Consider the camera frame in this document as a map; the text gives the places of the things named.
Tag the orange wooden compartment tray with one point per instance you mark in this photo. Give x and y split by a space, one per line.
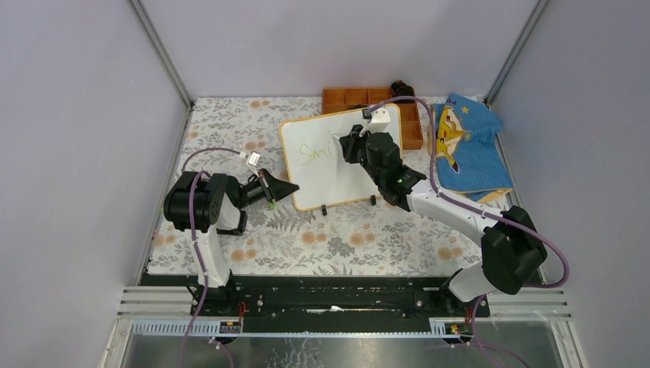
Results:
337 99

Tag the black object in tray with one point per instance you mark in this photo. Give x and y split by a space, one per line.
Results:
401 89

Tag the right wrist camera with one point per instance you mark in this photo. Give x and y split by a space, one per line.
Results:
377 120

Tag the blue yellow cartoon bag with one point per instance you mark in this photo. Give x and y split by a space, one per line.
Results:
464 149

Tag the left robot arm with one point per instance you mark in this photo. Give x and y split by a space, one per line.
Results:
210 205

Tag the metal whiteboard stand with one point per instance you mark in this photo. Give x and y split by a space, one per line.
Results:
372 200

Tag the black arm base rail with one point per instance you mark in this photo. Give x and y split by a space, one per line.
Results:
325 304

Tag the floral table mat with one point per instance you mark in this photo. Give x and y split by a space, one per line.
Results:
355 238

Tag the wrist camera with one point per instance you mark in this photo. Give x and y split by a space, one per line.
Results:
252 161
377 120

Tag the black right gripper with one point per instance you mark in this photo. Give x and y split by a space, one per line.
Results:
349 142

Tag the yellow framed whiteboard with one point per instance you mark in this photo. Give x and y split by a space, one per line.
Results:
314 161

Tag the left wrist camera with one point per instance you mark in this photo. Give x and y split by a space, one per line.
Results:
252 161

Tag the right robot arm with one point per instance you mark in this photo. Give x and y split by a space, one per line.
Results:
510 250

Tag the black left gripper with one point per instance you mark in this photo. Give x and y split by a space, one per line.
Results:
273 187

